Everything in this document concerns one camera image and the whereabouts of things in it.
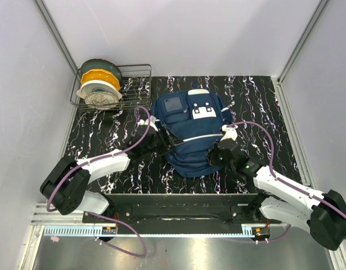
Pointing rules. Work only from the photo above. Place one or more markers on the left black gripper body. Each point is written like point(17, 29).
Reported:
point(158, 145)

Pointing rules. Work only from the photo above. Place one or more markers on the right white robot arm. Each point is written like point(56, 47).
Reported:
point(329, 232)

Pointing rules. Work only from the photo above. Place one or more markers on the white plate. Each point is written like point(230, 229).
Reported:
point(97, 86)

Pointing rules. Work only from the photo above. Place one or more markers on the aluminium front rail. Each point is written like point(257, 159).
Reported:
point(43, 213)

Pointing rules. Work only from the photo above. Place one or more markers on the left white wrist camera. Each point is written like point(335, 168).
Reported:
point(150, 121)

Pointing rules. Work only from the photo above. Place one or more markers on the black wire dish rack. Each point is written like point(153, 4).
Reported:
point(135, 88)

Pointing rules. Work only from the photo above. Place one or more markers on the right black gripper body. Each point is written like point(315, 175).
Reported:
point(216, 158)

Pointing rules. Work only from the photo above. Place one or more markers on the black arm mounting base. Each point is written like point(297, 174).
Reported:
point(182, 228)

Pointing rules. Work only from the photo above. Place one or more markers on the dark green plate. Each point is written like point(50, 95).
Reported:
point(97, 63)

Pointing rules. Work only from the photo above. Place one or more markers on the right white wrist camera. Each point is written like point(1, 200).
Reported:
point(229, 133)

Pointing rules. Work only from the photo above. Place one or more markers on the yellow plate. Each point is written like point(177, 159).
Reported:
point(103, 75)

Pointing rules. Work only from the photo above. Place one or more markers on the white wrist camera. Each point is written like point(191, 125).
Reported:
point(150, 121)
point(229, 133)

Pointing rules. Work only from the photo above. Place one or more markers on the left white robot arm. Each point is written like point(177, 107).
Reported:
point(65, 188)

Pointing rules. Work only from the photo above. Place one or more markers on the navy blue student backpack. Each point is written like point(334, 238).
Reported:
point(196, 117)

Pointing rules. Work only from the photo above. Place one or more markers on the grey patterned plate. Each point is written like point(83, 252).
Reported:
point(101, 100)

